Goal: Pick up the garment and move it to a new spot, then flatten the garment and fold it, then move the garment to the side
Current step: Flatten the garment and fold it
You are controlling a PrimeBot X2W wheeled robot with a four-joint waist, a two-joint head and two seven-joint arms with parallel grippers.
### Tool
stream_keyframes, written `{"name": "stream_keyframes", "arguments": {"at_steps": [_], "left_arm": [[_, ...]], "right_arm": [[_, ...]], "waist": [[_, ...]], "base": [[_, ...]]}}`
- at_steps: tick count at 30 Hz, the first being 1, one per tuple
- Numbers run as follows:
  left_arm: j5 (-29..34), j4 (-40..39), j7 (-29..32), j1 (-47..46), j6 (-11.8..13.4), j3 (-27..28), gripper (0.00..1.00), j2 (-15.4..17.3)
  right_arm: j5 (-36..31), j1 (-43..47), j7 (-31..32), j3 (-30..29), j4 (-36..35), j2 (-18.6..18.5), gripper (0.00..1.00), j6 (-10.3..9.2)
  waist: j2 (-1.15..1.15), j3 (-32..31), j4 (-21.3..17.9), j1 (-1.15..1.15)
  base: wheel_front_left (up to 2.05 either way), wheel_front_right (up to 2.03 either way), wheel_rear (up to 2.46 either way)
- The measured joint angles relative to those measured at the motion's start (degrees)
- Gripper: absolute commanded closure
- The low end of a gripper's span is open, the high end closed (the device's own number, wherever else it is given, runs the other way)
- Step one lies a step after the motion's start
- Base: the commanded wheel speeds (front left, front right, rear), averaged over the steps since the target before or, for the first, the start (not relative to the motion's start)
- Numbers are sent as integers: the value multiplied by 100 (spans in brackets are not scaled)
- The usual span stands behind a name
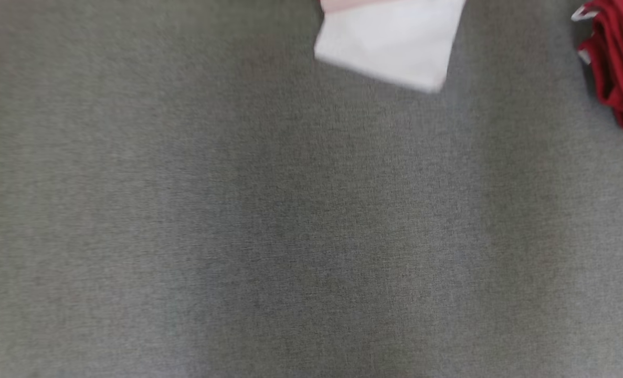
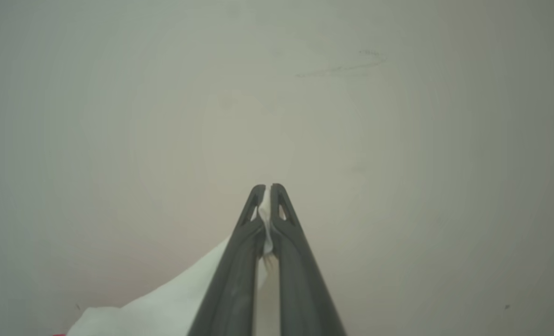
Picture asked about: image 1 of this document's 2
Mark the red Bulls jersey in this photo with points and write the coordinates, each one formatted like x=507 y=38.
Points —
x=390 y=42

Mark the red shorts with white band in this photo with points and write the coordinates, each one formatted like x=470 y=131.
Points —
x=621 y=63

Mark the grey fabric sofa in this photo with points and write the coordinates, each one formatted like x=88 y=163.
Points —
x=269 y=220

